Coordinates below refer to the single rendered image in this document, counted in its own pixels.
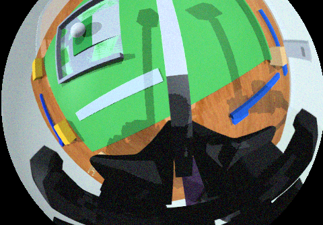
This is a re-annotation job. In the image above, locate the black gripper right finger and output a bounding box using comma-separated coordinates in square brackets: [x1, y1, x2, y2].
[192, 121, 277, 198]

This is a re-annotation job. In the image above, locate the white putter shaft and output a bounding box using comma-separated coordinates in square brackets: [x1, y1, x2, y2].
[156, 0, 193, 177]

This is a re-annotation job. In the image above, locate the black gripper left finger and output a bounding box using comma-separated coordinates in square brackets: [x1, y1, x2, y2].
[89, 120, 174, 205]

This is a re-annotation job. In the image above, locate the yellow block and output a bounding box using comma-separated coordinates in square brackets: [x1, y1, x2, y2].
[32, 58, 43, 82]
[54, 119, 76, 145]

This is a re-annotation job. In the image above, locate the tan block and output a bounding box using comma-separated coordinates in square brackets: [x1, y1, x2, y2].
[269, 45, 287, 66]

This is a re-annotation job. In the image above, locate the white ball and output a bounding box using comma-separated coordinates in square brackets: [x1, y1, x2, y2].
[70, 22, 85, 38]

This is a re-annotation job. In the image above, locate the green putting mat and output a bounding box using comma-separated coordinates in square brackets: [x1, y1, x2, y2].
[43, 0, 266, 152]

